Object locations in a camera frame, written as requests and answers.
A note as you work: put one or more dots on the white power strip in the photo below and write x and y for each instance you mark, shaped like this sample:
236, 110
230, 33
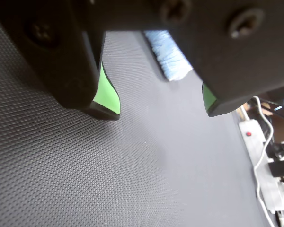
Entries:
267, 182

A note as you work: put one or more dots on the grey textured table mat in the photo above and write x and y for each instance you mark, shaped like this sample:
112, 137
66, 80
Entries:
109, 165

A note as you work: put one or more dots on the black power plug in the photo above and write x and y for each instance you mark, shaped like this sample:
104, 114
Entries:
281, 168

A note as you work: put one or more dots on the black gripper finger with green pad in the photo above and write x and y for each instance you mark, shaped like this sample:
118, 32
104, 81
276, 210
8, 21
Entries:
239, 59
61, 71

